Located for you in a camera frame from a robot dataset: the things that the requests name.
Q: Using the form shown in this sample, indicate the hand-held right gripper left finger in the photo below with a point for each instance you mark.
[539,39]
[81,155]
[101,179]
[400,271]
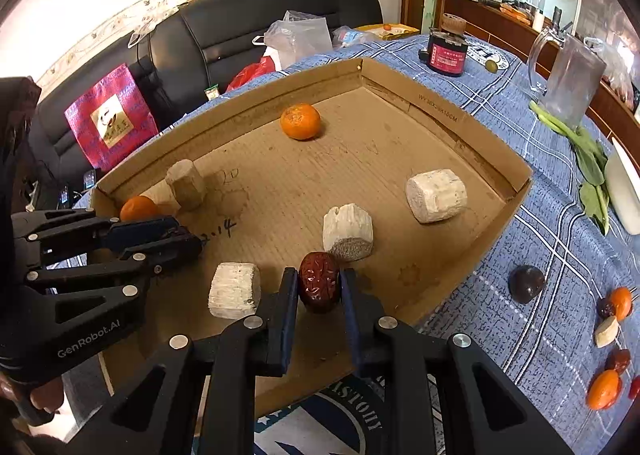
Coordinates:
[287,315]

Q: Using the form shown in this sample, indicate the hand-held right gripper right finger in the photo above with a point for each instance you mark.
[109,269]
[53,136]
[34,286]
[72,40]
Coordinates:
[352,320]

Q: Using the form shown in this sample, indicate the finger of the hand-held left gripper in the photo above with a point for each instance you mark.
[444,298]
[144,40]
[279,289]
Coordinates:
[142,232]
[170,255]

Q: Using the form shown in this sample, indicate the orange tangerine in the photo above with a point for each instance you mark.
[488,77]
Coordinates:
[137,209]
[604,389]
[300,121]
[622,303]

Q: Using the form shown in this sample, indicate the shallow cardboard box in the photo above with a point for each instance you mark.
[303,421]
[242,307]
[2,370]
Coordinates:
[360,160]

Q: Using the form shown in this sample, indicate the red tomato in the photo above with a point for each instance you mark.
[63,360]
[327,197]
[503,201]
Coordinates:
[635,387]

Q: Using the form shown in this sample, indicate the person's left hand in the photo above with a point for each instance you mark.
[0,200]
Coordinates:
[47,395]

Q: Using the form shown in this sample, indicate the red gift bag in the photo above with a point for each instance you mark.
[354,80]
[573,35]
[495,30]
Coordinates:
[110,120]

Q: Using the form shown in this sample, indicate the small green yellow packet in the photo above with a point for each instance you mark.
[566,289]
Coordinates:
[212,92]

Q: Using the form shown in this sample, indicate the dark purple plum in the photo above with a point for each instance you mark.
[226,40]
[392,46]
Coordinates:
[526,284]

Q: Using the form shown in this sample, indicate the black leather sofa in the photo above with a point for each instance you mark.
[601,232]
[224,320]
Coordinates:
[210,35]

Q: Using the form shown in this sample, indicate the clear plastic bag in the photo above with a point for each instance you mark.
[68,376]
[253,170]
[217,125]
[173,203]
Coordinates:
[300,37]

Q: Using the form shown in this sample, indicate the green leafy vegetable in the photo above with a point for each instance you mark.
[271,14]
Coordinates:
[590,180]

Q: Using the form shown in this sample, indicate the black jar red label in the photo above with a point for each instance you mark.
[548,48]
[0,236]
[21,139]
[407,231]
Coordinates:
[446,55]

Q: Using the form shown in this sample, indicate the clear bag blue contents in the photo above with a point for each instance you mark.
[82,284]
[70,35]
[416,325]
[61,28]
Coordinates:
[350,36]

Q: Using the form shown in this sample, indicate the small green fruit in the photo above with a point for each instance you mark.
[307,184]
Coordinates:
[491,66]

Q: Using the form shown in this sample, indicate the white enamel basin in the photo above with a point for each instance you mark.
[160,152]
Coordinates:
[625,195]

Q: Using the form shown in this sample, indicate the wooden sideboard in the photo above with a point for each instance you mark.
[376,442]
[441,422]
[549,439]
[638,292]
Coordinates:
[505,35]

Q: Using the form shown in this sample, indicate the clear glass pitcher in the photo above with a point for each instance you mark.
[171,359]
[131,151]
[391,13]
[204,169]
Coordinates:
[570,80]

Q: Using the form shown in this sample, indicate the white paper cup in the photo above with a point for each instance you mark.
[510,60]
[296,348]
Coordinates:
[538,21]

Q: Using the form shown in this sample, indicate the plastic bag red contents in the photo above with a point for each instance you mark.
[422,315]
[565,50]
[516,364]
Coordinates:
[617,70]

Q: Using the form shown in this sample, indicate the black bottle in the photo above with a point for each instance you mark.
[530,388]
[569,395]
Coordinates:
[556,16]

